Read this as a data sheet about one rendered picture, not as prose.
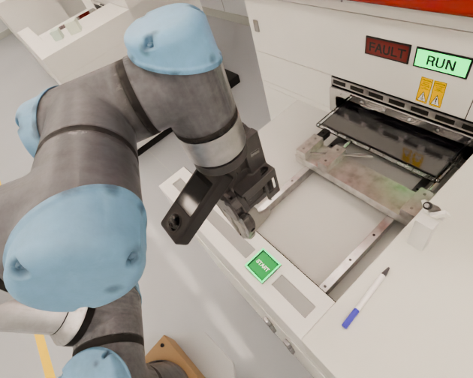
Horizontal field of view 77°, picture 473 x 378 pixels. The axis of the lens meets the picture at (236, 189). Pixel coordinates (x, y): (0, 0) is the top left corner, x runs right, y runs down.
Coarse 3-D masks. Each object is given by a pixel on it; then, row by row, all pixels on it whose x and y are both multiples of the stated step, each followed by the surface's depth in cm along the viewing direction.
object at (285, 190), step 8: (336, 144) 92; (344, 144) 95; (304, 168) 89; (296, 176) 88; (304, 176) 89; (288, 184) 87; (296, 184) 89; (280, 192) 86; (288, 192) 88; (272, 200) 85; (280, 200) 87; (264, 208) 84; (272, 208) 87
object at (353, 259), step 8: (416, 184) 77; (424, 184) 76; (384, 224) 72; (392, 224) 74; (376, 232) 72; (384, 232) 73; (368, 240) 71; (376, 240) 72; (360, 248) 70; (368, 248) 71; (352, 256) 70; (360, 256) 70; (344, 264) 69; (352, 264) 69; (336, 272) 68; (344, 272) 68; (328, 280) 68; (336, 280) 67; (328, 288) 67
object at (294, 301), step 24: (168, 192) 83; (216, 216) 74; (216, 240) 69; (240, 240) 68; (264, 240) 66; (240, 264) 64; (288, 264) 61; (264, 288) 60; (288, 288) 59; (312, 288) 57; (288, 312) 56; (312, 312) 55
